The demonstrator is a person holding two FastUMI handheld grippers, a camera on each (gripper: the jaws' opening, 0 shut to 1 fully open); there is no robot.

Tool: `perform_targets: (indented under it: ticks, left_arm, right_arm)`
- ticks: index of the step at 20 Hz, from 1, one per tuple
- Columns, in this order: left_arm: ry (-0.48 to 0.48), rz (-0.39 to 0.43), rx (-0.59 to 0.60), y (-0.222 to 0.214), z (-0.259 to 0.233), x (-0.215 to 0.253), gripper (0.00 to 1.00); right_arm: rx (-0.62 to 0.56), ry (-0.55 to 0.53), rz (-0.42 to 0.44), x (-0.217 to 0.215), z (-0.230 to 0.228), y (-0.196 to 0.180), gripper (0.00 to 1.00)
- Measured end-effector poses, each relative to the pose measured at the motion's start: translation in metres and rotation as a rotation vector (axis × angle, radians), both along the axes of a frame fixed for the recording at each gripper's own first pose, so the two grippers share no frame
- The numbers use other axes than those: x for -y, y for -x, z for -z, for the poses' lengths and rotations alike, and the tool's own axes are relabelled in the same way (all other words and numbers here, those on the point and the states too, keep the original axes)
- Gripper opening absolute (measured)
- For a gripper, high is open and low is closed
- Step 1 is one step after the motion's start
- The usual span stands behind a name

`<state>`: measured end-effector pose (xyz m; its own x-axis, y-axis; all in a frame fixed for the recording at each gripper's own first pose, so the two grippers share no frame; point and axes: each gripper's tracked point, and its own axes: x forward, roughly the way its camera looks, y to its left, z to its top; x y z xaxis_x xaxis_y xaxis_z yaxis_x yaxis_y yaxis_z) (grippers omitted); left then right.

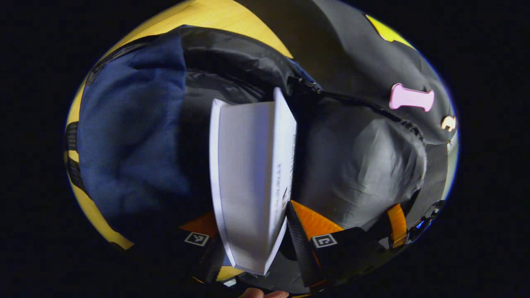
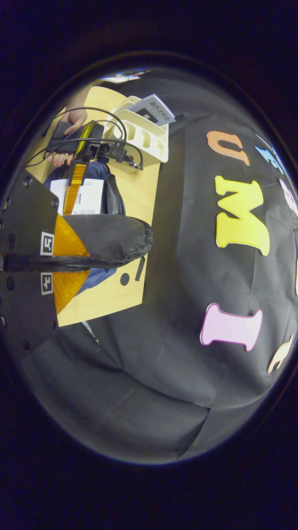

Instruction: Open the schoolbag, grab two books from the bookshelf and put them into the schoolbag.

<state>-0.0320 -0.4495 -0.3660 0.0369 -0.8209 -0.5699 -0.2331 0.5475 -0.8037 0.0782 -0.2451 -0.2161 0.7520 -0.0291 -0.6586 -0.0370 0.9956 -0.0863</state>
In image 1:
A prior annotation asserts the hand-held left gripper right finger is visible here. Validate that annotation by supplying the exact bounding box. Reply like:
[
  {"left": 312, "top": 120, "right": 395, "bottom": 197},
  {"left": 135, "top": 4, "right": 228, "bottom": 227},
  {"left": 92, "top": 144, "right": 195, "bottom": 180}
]
[{"left": 286, "top": 200, "right": 392, "bottom": 292}]

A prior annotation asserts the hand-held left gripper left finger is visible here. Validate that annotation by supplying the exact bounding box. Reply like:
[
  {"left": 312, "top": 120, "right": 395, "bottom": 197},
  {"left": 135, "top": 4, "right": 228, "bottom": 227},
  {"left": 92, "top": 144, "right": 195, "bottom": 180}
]
[{"left": 137, "top": 212, "right": 227, "bottom": 286}]

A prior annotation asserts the white cover book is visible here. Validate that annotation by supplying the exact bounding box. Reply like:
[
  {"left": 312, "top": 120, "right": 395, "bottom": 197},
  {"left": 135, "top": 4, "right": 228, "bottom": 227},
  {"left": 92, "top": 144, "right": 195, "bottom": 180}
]
[{"left": 209, "top": 87, "right": 298, "bottom": 276}]

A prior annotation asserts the blue schoolbag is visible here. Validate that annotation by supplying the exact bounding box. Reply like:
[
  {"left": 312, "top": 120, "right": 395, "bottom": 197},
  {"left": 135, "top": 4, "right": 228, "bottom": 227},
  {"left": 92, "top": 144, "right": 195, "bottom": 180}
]
[{"left": 64, "top": 25, "right": 451, "bottom": 294}]

